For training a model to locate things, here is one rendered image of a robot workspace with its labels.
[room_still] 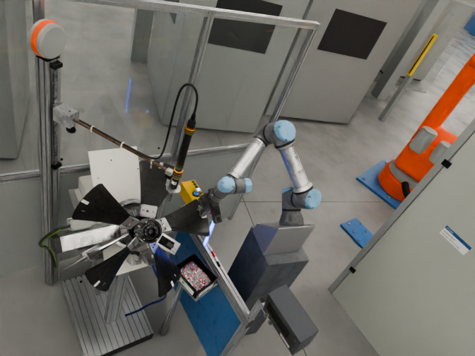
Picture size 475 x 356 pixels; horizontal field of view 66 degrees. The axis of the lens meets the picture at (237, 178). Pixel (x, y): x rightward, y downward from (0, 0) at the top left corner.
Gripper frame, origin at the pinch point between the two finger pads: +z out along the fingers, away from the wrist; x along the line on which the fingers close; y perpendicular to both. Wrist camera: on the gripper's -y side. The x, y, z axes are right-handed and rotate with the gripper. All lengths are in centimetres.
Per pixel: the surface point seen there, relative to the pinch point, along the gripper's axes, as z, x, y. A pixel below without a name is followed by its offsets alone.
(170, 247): 18.1, 16.1, -7.5
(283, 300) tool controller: -22, -10, -58
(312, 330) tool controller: -28, -13, -74
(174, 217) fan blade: 2.3, 15.3, 3.6
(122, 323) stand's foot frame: 110, 29, -27
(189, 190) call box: 21.4, -10.5, 25.8
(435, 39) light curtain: 16, -527, 199
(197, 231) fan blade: 1.3, 5.7, -7.3
